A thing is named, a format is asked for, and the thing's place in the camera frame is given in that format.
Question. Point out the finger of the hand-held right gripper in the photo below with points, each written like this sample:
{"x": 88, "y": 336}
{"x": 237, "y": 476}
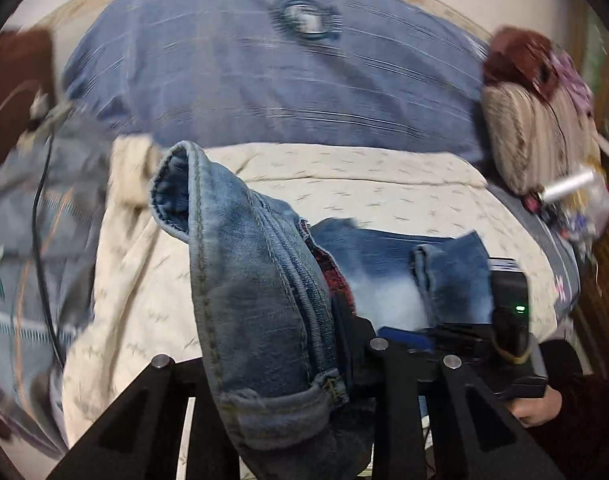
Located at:
{"x": 404, "y": 337}

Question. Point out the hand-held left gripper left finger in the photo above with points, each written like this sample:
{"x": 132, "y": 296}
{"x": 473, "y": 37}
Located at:
{"x": 177, "y": 377}

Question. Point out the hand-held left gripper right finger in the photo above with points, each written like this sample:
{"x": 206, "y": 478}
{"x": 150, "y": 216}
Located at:
{"x": 357, "y": 355}

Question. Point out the blue denim pants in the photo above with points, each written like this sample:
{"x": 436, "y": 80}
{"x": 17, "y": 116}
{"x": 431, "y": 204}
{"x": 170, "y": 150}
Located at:
{"x": 254, "y": 310}

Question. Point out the person's right forearm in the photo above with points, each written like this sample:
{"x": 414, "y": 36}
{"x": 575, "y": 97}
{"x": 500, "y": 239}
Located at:
{"x": 574, "y": 410}

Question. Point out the person's right hand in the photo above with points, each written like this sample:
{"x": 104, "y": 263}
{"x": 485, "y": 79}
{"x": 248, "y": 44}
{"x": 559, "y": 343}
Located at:
{"x": 539, "y": 410}

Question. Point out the blue sheet with pink flower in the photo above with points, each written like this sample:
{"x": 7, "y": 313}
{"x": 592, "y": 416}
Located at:
{"x": 549, "y": 250}

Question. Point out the cream leaf-print blanket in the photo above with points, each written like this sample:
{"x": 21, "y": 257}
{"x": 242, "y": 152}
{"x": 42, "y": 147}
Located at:
{"x": 384, "y": 195}

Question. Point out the clear plastic bag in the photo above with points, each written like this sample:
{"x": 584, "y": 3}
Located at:
{"x": 592, "y": 210}

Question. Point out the white cylindrical bottle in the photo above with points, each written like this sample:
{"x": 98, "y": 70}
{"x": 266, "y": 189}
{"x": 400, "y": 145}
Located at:
{"x": 569, "y": 184}

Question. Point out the grey-blue quilt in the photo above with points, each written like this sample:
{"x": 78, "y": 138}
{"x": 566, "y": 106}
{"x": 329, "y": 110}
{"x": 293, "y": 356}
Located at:
{"x": 14, "y": 310}

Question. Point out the beige striped floral cushion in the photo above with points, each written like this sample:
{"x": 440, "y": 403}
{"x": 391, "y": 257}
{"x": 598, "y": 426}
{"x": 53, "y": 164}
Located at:
{"x": 519, "y": 130}

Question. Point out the purple cloth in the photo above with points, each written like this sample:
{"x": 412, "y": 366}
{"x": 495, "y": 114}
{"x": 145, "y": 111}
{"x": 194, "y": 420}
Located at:
{"x": 569, "y": 80}

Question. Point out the dark red cloth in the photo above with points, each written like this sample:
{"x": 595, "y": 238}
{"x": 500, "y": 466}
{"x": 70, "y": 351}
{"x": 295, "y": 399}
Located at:
{"x": 514, "y": 55}

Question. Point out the blue striped pillow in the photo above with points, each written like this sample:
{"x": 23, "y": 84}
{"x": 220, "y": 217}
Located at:
{"x": 234, "y": 70}

